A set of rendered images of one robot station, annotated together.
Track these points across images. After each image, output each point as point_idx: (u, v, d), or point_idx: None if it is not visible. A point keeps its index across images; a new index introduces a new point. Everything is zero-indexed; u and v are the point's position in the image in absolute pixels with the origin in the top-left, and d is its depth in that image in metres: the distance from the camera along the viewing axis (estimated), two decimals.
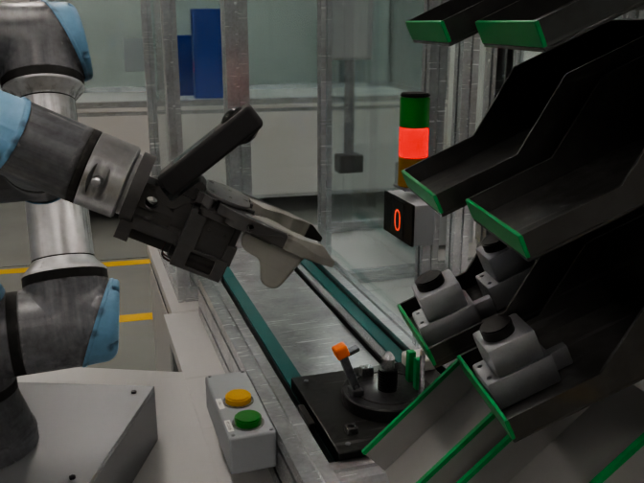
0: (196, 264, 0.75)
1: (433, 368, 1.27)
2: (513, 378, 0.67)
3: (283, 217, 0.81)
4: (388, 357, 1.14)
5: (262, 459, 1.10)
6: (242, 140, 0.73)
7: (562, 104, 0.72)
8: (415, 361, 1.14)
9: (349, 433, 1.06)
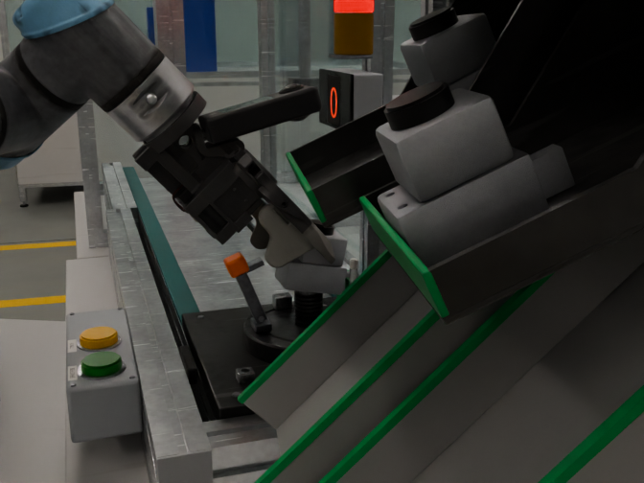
0: (209, 218, 0.71)
1: None
2: (450, 201, 0.32)
3: None
4: None
5: (118, 421, 0.75)
6: (299, 116, 0.72)
7: None
8: (347, 283, 0.80)
9: (241, 380, 0.71)
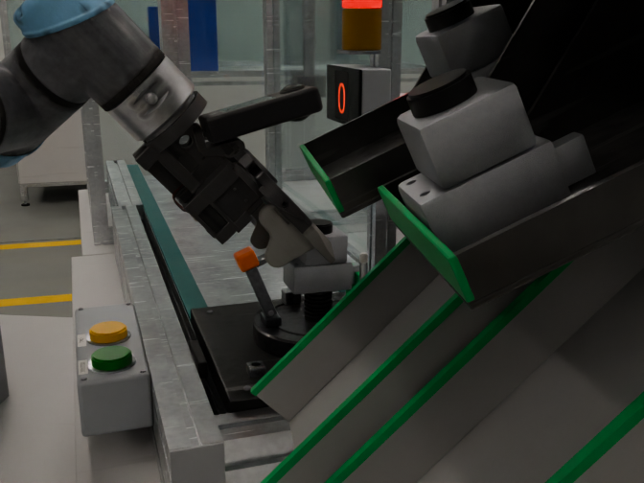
0: (209, 218, 0.71)
1: None
2: (473, 188, 0.32)
3: None
4: None
5: (128, 415, 0.75)
6: (299, 116, 0.72)
7: None
8: (356, 277, 0.80)
9: (252, 374, 0.72)
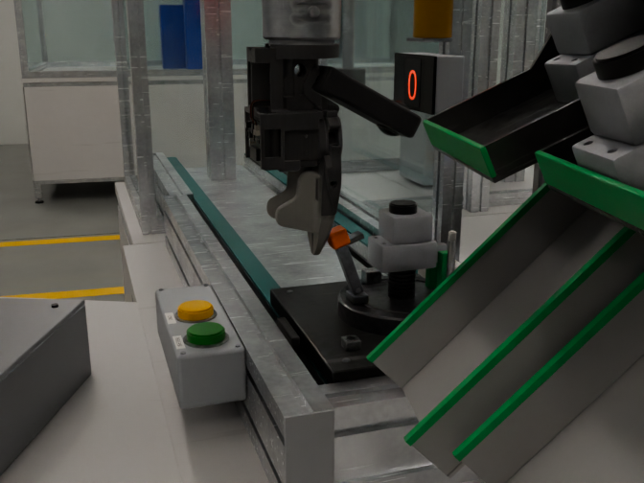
0: (269, 140, 0.71)
1: None
2: None
3: None
4: None
5: (224, 388, 0.78)
6: (393, 126, 0.75)
7: None
8: (440, 256, 0.82)
9: (348, 347, 0.74)
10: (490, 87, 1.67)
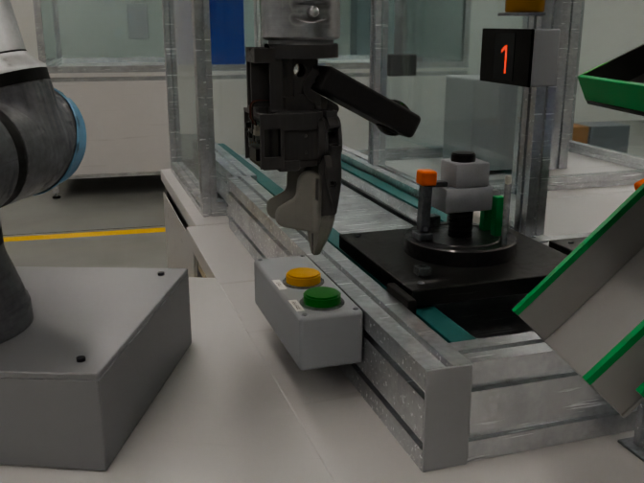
0: (268, 140, 0.71)
1: None
2: None
3: None
4: None
5: (342, 351, 0.79)
6: (393, 126, 0.76)
7: None
8: (494, 199, 0.94)
9: (421, 273, 0.86)
10: None
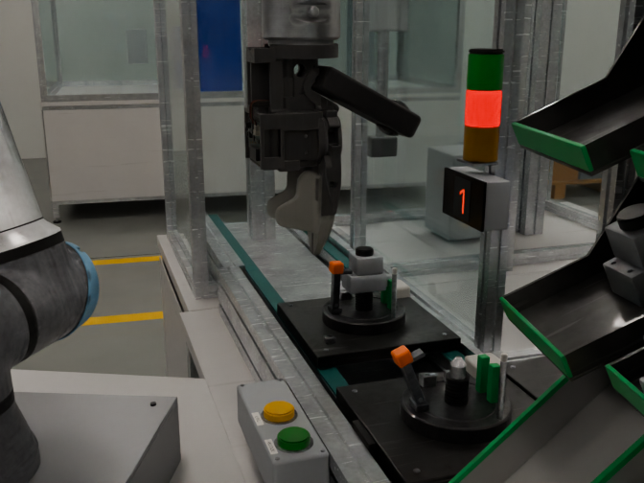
0: (268, 140, 0.71)
1: (407, 296, 1.38)
2: None
3: None
4: None
5: None
6: (393, 126, 0.75)
7: None
8: (389, 283, 1.26)
9: (328, 341, 1.18)
10: (515, 158, 1.79)
